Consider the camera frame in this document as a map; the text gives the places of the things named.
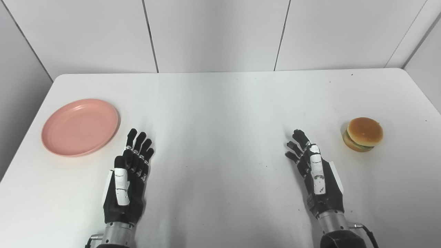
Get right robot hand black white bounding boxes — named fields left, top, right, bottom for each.
left=285, top=129, right=345, bottom=219

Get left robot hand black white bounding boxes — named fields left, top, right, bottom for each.
left=102, top=128, right=155, bottom=226

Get toy hamburger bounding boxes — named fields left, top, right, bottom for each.
left=342, top=117, right=384, bottom=153

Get pink round plate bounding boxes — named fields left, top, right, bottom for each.
left=41, top=99, right=120, bottom=157

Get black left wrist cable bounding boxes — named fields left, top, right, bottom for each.
left=85, top=234, right=104, bottom=248

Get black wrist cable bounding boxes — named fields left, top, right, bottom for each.
left=85, top=234, right=104, bottom=248
left=348, top=223, right=380, bottom=248

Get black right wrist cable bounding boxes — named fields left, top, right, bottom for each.
left=348, top=223, right=380, bottom=248

